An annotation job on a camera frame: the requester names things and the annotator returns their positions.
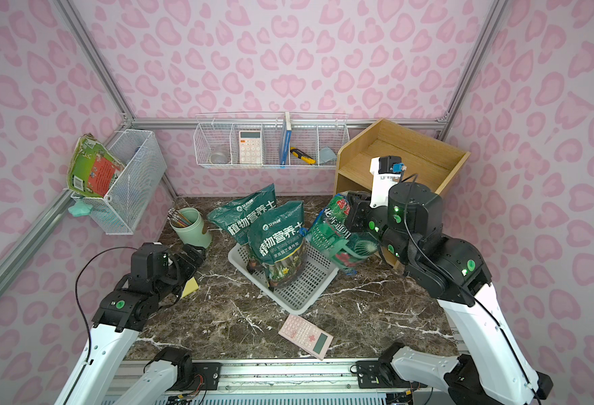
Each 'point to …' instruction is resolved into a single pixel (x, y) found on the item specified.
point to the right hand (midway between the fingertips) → (346, 194)
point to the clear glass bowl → (218, 158)
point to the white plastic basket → (316, 276)
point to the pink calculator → (306, 336)
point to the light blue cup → (326, 154)
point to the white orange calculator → (250, 147)
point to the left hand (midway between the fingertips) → (198, 253)
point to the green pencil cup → (187, 224)
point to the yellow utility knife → (302, 155)
